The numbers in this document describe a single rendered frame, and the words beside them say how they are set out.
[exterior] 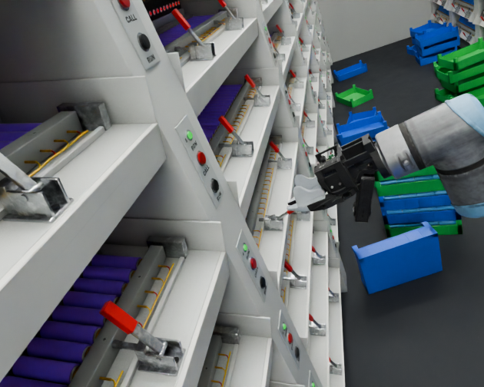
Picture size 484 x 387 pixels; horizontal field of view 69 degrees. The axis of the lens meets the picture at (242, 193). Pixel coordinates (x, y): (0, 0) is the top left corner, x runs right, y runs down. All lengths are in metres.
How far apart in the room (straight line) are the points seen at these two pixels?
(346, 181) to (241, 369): 0.37
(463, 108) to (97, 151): 0.54
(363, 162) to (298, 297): 0.38
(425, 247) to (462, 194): 0.80
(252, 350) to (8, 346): 0.41
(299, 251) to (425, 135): 0.50
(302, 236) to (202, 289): 0.65
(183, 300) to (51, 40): 0.31
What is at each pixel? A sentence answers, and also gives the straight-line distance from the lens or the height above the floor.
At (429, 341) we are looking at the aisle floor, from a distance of 1.43.
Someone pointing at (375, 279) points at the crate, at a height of 0.07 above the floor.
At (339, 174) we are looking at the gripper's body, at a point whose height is 0.85.
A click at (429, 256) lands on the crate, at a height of 0.10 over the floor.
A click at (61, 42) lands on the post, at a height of 1.21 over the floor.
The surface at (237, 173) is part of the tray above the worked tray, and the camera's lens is 0.64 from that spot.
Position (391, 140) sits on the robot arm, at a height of 0.88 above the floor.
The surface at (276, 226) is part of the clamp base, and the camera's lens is 0.78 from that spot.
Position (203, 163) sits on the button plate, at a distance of 0.45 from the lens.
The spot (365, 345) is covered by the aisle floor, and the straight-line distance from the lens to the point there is 1.44.
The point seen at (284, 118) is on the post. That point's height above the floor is 0.81.
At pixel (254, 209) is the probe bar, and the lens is 0.81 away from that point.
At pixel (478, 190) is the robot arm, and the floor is 0.77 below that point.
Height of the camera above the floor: 1.19
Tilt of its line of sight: 29 degrees down
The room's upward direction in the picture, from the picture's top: 24 degrees counter-clockwise
